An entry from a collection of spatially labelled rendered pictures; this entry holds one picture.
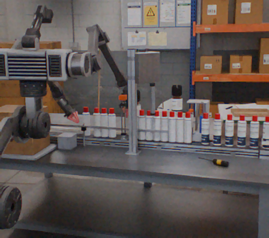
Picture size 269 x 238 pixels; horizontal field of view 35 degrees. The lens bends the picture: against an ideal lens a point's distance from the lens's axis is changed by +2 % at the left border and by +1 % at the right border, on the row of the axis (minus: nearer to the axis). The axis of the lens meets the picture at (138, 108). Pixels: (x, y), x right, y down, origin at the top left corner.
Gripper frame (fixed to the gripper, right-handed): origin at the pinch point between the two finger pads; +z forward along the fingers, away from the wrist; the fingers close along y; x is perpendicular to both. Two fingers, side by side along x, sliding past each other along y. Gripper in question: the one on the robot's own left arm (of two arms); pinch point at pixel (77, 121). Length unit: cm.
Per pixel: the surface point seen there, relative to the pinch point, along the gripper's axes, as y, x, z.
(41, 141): -29.1, 14.1, -2.3
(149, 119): -2, -43, 32
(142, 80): -17, -61, 10
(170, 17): 413, -35, -79
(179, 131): -2, -54, 50
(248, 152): -4, -80, 86
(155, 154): -15, -36, 52
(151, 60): -10, -72, 4
